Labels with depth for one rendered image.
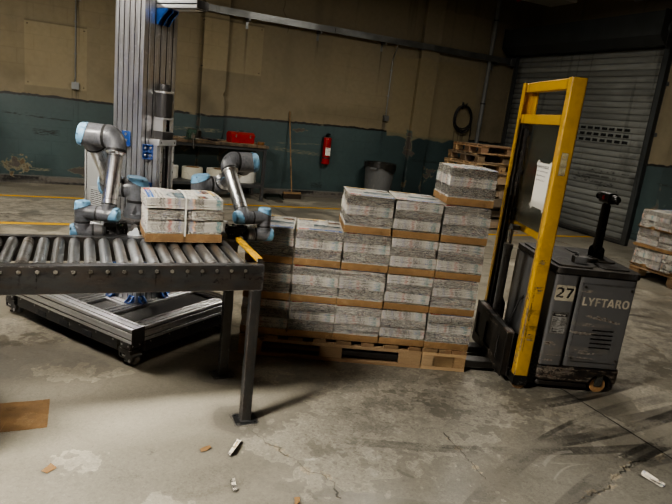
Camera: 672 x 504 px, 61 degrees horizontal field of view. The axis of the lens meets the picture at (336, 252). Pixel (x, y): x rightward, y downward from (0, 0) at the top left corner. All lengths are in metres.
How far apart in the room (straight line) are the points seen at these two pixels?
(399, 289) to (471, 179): 0.79
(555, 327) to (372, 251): 1.20
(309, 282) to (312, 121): 7.20
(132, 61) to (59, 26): 6.20
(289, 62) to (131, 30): 6.84
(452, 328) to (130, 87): 2.42
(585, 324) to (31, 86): 8.26
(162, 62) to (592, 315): 2.98
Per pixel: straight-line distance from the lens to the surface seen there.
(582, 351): 3.88
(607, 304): 3.83
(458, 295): 3.64
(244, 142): 9.54
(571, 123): 3.48
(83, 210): 3.09
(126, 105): 3.70
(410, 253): 3.52
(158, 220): 2.93
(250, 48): 10.17
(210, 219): 2.96
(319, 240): 3.44
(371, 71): 10.96
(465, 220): 3.54
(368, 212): 3.43
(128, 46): 3.70
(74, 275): 2.56
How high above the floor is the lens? 1.51
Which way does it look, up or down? 13 degrees down
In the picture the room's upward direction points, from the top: 7 degrees clockwise
